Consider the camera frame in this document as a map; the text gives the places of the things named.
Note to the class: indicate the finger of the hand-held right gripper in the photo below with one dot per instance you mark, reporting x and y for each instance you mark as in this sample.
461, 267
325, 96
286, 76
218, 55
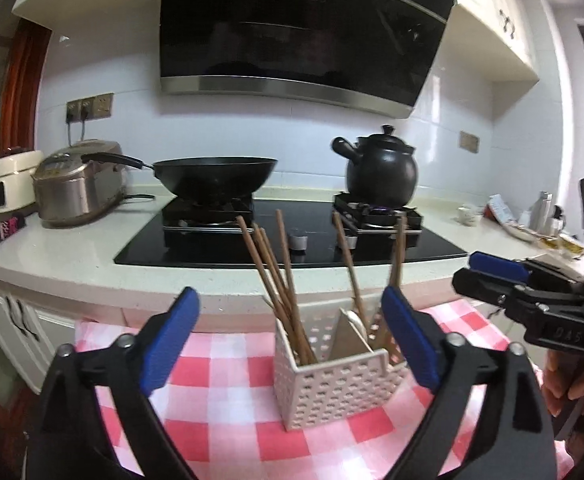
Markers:
486, 287
496, 266

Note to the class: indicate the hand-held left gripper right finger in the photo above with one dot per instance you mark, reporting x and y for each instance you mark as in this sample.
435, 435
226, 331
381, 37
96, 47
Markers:
411, 340

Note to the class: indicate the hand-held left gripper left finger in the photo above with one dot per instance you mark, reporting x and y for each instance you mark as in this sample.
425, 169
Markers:
169, 340

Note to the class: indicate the white ceramic spoon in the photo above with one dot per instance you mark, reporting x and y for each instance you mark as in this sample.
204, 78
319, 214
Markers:
355, 322

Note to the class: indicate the white perforated utensil basket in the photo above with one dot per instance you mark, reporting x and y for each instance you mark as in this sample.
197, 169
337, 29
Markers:
332, 390

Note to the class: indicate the person's right hand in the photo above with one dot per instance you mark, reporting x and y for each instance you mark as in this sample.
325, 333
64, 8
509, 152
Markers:
554, 385

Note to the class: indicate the white red packet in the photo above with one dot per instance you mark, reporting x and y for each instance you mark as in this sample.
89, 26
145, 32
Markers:
501, 210

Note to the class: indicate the small white cup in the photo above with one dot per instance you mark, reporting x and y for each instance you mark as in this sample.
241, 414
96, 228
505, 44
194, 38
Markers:
469, 215

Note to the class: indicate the red white checkered tablecloth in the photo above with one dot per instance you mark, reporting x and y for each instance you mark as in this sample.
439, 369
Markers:
212, 420

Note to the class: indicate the black glass gas stove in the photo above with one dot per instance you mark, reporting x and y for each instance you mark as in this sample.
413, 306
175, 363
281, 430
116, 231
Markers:
142, 250

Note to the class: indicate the black clay pot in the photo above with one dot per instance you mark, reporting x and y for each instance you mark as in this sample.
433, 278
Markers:
381, 175

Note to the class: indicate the cream base cabinet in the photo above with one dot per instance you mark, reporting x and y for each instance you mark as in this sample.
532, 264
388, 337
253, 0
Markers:
2, 330

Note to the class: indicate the black wok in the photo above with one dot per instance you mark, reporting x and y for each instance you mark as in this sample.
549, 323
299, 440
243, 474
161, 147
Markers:
217, 175

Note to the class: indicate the silver pressure cooker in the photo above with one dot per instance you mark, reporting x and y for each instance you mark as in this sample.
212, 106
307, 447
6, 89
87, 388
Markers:
72, 195

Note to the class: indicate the black pink pouch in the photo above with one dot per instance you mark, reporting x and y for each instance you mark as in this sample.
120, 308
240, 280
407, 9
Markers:
7, 228

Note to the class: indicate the white rice cooker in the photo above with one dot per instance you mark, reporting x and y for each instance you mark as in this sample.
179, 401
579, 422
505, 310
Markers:
9, 185

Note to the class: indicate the black range hood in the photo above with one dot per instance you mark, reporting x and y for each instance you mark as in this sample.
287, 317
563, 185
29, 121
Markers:
297, 25

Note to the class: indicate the single wall outlet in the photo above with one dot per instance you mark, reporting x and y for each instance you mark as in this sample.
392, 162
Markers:
469, 141

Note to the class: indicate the triple wall outlet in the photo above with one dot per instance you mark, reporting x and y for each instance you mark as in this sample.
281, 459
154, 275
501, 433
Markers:
92, 107

